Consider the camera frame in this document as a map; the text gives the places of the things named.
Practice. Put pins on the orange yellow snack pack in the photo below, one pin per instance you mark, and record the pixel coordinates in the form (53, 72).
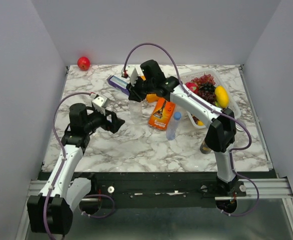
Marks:
(151, 98)

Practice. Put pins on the white plastic basket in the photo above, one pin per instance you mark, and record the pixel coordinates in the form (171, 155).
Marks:
(187, 77)

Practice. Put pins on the orange razor box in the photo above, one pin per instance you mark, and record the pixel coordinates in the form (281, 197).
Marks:
(161, 114)

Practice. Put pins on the black drink can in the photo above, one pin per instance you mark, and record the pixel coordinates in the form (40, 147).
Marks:
(204, 148)

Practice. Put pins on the black base frame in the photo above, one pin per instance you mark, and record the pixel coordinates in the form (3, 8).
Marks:
(148, 190)

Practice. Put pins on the blue tinted plastic bottle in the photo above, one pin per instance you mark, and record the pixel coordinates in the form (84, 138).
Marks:
(172, 128)

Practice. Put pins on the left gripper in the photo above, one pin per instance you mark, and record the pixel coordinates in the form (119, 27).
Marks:
(113, 126)

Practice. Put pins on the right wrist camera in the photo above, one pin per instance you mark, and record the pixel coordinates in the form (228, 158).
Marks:
(133, 72)

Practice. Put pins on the clear crushed plastic bottle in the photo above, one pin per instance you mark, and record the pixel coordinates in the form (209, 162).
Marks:
(136, 113)

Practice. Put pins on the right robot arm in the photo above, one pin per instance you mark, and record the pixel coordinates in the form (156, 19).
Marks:
(220, 123)

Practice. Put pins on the purple rectangular box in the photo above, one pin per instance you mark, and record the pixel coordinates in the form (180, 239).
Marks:
(118, 83)

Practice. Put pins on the yellow mango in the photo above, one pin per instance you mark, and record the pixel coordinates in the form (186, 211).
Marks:
(222, 96)

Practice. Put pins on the red grape bunch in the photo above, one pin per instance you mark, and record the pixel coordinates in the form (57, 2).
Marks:
(205, 79)

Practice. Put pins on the red apple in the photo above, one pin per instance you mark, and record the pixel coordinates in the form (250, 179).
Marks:
(83, 63)

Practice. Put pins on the yellow lemon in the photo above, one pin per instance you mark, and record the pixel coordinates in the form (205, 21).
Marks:
(200, 123)

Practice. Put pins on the plain blue bottle cap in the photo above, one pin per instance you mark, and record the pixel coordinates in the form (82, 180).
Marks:
(177, 116)

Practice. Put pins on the clear wide-mouth plastic jar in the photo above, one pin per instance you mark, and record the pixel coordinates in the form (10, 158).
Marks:
(240, 125)

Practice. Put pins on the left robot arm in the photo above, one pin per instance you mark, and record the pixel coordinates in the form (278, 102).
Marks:
(51, 210)

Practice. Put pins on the red dragon fruit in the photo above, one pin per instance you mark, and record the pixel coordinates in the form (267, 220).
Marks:
(193, 87)

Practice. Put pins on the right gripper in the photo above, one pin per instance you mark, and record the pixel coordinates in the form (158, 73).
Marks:
(134, 96)

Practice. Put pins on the black grape bunch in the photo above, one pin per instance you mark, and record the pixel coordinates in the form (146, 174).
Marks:
(207, 87)

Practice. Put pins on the dark purple grape bunch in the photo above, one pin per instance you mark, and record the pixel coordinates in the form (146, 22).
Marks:
(208, 97)

